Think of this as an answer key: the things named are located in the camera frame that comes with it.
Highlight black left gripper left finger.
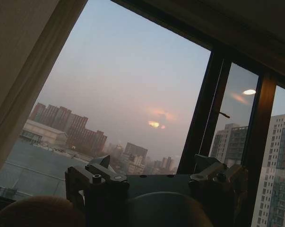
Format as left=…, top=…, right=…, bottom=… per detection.
left=65, top=155, right=130, bottom=209

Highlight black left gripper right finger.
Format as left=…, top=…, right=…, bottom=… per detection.
left=189, top=154, right=249, bottom=213

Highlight grey high-rise building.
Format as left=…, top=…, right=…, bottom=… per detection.
left=210, top=122, right=249, bottom=166

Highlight red-brown apartment blocks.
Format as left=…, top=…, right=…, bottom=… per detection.
left=30, top=102, right=108, bottom=157

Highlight tall white tower building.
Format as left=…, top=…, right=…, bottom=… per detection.
left=250, top=114, right=285, bottom=227

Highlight low pale hall building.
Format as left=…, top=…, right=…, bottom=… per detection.
left=19, top=119, right=69, bottom=146

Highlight blurred brown rounded object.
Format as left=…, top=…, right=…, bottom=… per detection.
left=0, top=195, right=86, bottom=227

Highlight pale curtain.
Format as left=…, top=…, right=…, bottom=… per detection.
left=0, top=0, right=89, bottom=184

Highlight dark window frame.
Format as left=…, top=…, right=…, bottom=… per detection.
left=0, top=0, right=285, bottom=227

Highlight thin pale pull cord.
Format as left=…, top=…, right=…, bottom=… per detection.
left=198, top=60, right=223, bottom=153

